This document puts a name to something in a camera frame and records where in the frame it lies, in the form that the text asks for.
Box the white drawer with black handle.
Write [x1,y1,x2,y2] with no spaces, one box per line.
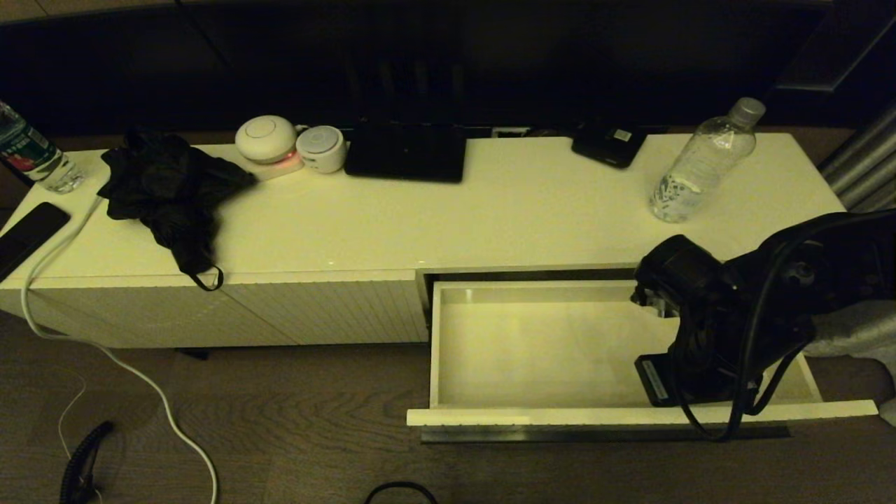
[407,280,879,443]

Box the clear bottle with grey cap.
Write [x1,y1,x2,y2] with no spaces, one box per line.
[647,97,767,225]

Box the white low cabinet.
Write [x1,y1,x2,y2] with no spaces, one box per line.
[0,133,851,349]

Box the small black device with label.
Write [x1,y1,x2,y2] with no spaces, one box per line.
[570,127,647,169]

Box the grey curtain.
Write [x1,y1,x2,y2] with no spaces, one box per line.
[805,98,896,428]

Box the black flat box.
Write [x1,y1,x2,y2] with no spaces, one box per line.
[344,125,467,185]

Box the small white cylinder speaker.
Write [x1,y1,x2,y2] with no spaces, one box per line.
[295,125,347,174]

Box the flat white base with red light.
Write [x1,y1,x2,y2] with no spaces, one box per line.
[241,151,306,183]

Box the white round dome device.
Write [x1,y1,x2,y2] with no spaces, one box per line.
[234,115,298,165]

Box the black crumpled cloth bag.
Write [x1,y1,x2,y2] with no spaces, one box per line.
[98,129,257,291]

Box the black smartphone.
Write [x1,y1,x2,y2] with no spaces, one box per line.
[0,202,72,284]

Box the water bottle with green label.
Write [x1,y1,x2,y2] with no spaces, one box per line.
[0,99,88,195]

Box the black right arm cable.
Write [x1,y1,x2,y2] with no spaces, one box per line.
[672,210,896,443]

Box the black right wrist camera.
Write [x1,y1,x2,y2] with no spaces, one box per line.
[633,234,732,312]

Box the dark framed wall panel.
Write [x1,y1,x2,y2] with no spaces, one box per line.
[759,0,896,95]

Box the black cable loop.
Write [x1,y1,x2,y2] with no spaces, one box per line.
[364,482,438,504]

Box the thin white cable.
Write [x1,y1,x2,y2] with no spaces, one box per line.
[42,363,102,504]

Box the thick white cable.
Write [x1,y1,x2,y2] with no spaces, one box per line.
[21,196,219,504]

